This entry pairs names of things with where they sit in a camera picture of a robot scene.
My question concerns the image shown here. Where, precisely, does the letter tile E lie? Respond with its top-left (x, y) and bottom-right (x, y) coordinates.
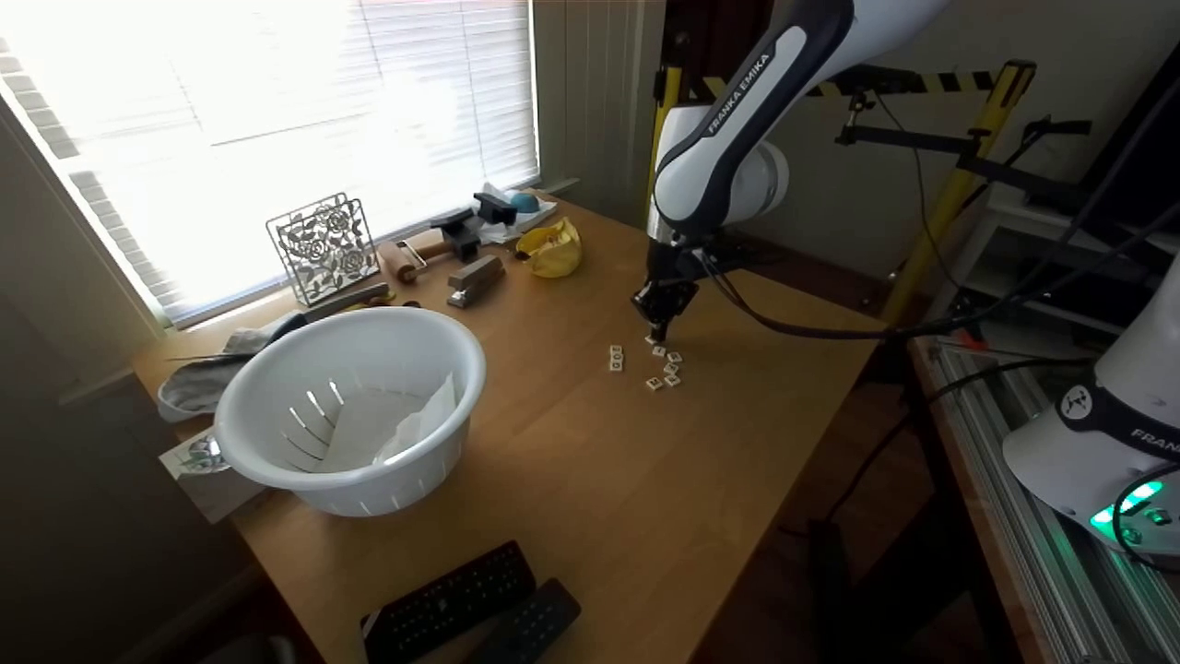
top-left (604, 342), bottom-right (628, 374)

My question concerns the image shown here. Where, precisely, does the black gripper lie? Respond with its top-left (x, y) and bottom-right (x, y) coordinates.
top-left (629, 243), bottom-right (711, 347)

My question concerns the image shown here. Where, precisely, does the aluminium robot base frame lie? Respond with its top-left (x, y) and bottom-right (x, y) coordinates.
top-left (911, 342), bottom-right (1180, 664)

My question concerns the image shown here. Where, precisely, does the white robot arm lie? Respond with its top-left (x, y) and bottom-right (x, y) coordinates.
top-left (634, 0), bottom-right (1180, 562)

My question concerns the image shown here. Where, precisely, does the grey metal bar block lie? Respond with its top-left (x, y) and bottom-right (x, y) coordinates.
top-left (444, 256), bottom-right (505, 311)

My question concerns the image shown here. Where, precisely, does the black remote control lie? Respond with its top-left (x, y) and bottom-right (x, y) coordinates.
top-left (464, 579), bottom-right (577, 664)
top-left (364, 543), bottom-right (534, 664)

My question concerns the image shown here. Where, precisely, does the yellow black striped stand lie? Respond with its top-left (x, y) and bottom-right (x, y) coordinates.
top-left (653, 59), bottom-right (1037, 317)

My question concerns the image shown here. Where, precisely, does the white plastic colander bowl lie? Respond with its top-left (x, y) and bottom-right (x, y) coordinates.
top-left (213, 306), bottom-right (486, 515)

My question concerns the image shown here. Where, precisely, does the yellow plastic container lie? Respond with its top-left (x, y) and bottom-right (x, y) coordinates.
top-left (517, 218), bottom-right (582, 282)

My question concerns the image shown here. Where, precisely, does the white wire lattice cube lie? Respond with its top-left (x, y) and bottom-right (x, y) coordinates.
top-left (265, 193), bottom-right (379, 306)

